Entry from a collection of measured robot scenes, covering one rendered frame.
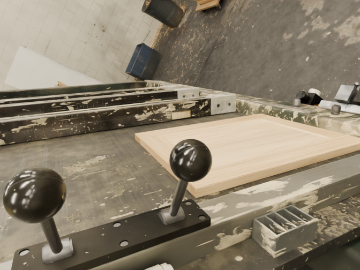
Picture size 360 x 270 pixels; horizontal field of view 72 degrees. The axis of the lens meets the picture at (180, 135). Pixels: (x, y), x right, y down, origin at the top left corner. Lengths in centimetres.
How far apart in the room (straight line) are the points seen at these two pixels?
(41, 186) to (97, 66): 558
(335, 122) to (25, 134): 89
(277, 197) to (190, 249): 14
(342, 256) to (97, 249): 34
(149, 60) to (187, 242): 466
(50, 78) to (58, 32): 159
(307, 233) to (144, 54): 465
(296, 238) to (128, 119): 68
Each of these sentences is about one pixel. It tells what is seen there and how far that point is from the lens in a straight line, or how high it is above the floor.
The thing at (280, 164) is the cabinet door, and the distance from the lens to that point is 54.
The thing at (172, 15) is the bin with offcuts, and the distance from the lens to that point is 502.
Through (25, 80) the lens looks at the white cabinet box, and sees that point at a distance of 434.
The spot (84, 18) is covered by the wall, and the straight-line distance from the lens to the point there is 575.
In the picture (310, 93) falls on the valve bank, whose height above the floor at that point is 75.
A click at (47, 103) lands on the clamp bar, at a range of 117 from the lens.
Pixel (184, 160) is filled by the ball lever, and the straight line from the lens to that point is 20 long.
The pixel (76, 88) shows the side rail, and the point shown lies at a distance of 209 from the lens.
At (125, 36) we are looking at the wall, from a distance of 585.
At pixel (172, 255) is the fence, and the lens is 30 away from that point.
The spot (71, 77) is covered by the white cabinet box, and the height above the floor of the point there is 129.
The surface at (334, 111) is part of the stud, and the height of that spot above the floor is 87.
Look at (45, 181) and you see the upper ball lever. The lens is 19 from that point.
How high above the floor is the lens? 157
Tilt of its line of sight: 30 degrees down
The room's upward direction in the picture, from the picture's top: 66 degrees counter-clockwise
